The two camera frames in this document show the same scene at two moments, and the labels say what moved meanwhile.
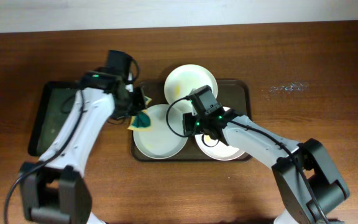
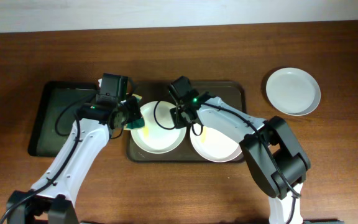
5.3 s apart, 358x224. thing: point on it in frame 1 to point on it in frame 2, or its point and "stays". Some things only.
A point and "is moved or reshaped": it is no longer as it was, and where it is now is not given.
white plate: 216,149 stays
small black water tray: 57,102 stays
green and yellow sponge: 142,121 is moved or reshaped
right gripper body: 194,124 to 178,119
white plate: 183,79 to 293,91
